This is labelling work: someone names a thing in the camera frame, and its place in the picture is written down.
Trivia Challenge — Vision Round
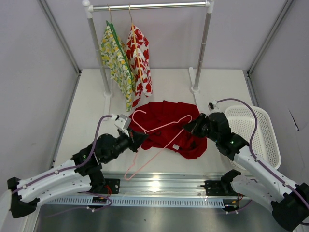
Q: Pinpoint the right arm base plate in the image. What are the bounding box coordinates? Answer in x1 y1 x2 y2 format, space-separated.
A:
200 180 241 196

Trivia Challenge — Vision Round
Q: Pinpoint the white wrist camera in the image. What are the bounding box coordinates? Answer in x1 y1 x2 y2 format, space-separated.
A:
112 114 131 137
208 101 220 111

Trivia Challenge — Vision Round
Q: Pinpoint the red skirt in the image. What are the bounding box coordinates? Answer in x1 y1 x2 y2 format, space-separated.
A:
129 101 207 159

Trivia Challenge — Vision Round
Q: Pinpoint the red floral print garment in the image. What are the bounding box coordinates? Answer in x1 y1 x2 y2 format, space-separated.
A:
125 25 153 107

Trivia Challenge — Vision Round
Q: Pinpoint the yellow hanger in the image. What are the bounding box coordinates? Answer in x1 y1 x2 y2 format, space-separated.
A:
128 4 142 79

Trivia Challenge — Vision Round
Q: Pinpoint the pink wire hanger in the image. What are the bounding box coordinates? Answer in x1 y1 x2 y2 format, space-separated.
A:
124 110 193 181

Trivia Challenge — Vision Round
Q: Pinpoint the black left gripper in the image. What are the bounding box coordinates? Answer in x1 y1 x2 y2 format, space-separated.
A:
103 126 148 163

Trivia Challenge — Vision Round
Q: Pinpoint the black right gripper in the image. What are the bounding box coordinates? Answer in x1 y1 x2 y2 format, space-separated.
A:
183 113 219 143

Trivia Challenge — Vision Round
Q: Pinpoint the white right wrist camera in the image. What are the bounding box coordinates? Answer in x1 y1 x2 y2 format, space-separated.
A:
208 101 220 111

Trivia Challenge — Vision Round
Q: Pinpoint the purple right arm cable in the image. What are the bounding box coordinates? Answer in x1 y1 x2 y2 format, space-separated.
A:
214 98 309 210

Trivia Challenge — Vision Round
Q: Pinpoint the white clothes rack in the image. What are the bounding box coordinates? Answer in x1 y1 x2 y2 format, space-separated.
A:
82 0 214 115

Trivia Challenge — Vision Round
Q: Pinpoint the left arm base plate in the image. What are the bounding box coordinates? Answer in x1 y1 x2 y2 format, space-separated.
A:
98 178 120 195

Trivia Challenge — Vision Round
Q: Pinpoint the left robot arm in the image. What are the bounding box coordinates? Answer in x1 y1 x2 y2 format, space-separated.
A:
7 130 148 218

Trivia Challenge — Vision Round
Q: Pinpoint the lemon print garment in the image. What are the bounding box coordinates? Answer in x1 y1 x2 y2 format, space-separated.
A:
99 22 136 112

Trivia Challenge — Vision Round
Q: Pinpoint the perforated cable tray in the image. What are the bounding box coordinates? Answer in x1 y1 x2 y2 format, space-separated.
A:
48 195 225 208

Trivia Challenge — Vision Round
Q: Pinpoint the green hanger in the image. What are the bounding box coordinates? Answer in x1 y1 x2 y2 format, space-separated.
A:
106 6 135 78

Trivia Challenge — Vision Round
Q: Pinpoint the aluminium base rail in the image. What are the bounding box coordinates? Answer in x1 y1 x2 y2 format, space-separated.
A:
32 172 296 199

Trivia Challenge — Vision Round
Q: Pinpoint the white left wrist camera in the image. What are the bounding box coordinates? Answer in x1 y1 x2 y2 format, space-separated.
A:
112 114 131 137

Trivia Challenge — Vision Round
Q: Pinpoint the white perforated basket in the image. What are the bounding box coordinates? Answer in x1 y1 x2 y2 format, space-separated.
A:
225 105 281 169

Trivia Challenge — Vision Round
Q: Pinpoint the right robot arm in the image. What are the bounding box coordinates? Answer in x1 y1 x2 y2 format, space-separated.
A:
183 112 309 232

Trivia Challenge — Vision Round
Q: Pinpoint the white skirt care label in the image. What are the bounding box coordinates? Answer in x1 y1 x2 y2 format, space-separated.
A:
172 144 179 150

